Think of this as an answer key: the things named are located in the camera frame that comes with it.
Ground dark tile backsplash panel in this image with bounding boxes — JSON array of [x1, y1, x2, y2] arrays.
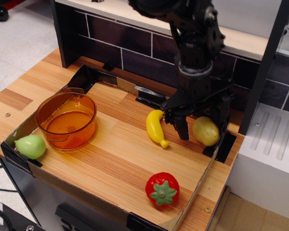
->
[[55, 3, 289, 112]]

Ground black caster wheel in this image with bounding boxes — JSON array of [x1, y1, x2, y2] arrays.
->
[[0, 6, 9, 22]]

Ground transparent orange plastic pot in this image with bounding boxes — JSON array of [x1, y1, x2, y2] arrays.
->
[[35, 88, 97, 150]]

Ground light wooden shelf board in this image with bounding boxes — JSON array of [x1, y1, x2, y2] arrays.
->
[[55, 0, 268, 61]]

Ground dark grey vertical post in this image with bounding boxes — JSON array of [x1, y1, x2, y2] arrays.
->
[[238, 0, 289, 135]]

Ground white toy sink drainboard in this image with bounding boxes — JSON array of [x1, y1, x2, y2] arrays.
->
[[228, 103, 289, 218]]

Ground yellow toy potato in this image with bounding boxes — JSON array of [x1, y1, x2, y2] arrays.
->
[[192, 116, 220, 146]]

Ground green toy pear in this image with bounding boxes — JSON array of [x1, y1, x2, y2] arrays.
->
[[14, 135, 46, 160]]

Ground yellow toy banana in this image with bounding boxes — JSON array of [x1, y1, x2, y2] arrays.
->
[[146, 110, 170, 148]]

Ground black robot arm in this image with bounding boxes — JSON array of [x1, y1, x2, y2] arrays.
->
[[129, 0, 234, 140]]

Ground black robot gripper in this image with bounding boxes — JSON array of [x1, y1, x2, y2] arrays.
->
[[160, 61, 234, 141]]

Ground cardboard fence with black tape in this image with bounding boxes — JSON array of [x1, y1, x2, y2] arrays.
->
[[0, 62, 243, 231]]

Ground red toy tomato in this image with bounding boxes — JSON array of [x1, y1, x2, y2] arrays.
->
[[145, 172, 180, 206]]

